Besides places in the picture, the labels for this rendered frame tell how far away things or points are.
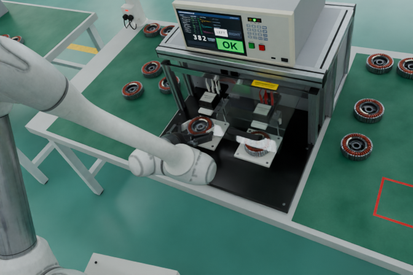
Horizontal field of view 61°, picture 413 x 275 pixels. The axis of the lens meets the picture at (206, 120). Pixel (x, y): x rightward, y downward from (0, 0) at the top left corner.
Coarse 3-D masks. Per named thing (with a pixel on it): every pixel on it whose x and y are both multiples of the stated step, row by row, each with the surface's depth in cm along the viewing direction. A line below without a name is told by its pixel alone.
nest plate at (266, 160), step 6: (240, 144) 145; (240, 150) 143; (234, 156) 142; (240, 156) 141; (246, 156) 141; (252, 156) 140; (258, 156) 140; (264, 156) 139; (270, 156) 138; (252, 162) 139; (258, 162) 138; (264, 162) 137; (270, 162) 137
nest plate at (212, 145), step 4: (200, 116) 160; (212, 120) 157; (196, 128) 156; (200, 128) 155; (216, 136) 150; (212, 140) 150; (216, 140) 149; (220, 140) 150; (200, 144) 149; (204, 144) 149; (208, 144) 148; (212, 144) 148; (216, 144) 148; (208, 148) 148; (212, 148) 147
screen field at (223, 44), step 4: (216, 40) 128; (220, 40) 127; (224, 40) 126; (228, 40) 125; (220, 44) 129; (224, 44) 128; (228, 44) 127; (232, 44) 126; (236, 44) 125; (240, 44) 124; (220, 48) 130; (224, 48) 129; (228, 48) 128; (232, 48) 127; (236, 48) 126; (240, 48) 125; (240, 52) 127
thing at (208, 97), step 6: (222, 84) 154; (222, 90) 152; (204, 96) 148; (210, 96) 147; (216, 96) 147; (222, 96) 154; (204, 102) 146; (210, 102) 145; (216, 102) 148; (222, 102) 156; (204, 108) 149; (210, 108) 147; (210, 114) 146
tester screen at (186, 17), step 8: (184, 16) 127; (192, 16) 125; (200, 16) 123; (208, 16) 121; (216, 16) 120; (224, 16) 118; (184, 24) 130; (192, 24) 128; (200, 24) 126; (208, 24) 124; (216, 24) 122; (224, 24) 120; (232, 24) 119; (184, 32) 133; (192, 32) 131; (200, 32) 129; (208, 32) 127; (240, 32) 120; (192, 40) 134; (208, 40) 130; (232, 40) 124; (240, 40) 122; (216, 48) 131
